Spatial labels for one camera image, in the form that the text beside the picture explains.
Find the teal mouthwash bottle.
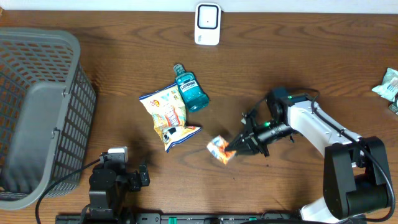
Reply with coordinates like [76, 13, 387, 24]
[173, 63, 210, 113]

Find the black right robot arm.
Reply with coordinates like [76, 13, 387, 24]
[225, 88, 396, 223]

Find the yellow chips bag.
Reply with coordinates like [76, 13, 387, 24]
[139, 83, 201, 152]

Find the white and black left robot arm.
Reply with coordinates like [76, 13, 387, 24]
[79, 152, 150, 223]

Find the white barcode scanner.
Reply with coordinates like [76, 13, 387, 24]
[194, 2, 222, 45]

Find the orange tissue pack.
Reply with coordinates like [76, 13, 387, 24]
[206, 136, 236, 164]

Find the grey plastic shopping basket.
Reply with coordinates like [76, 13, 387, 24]
[1, 28, 96, 210]

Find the teal wet wipes pack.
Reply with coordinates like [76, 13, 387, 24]
[372, 68, 397, 102]

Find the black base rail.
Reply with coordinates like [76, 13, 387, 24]
[55, 212, 368, 224]

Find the green and white small box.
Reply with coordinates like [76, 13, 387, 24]
[389, 101, 398, 114]

